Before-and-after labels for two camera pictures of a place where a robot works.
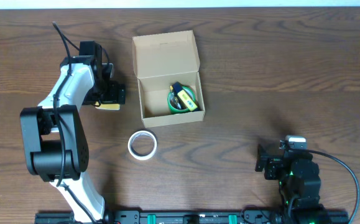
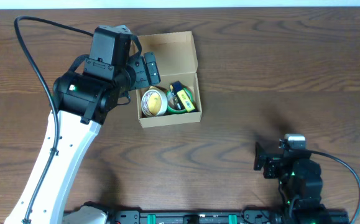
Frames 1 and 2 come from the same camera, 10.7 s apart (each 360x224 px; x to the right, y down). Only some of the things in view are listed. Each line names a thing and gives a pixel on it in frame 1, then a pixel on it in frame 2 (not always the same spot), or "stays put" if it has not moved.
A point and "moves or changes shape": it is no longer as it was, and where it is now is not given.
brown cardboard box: (160, 60) stays put
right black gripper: (273, 163) stays put
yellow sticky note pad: (110, 106) moves or changes shape
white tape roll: (142, 133) to (145, 102)
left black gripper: (112, 94) to (149, 69)
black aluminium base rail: (242, 216) stays put
